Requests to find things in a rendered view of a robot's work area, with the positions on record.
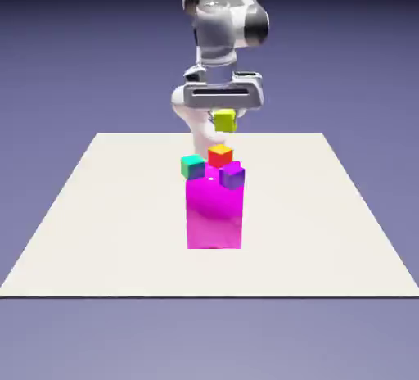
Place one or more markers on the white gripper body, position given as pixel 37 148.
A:
pixel 222 100

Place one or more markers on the small yellow-green cube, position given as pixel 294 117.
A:
pixel 224 121

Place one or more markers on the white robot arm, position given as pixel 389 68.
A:
pixel 216 26

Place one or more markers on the small red cube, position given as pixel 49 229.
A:
pixel 220 157

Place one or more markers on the small teal cube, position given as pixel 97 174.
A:
pixel 192 166

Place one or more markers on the small purple cube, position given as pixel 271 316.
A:
pixel 231 176

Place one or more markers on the large magenta box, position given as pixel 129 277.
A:
pixel 213 213

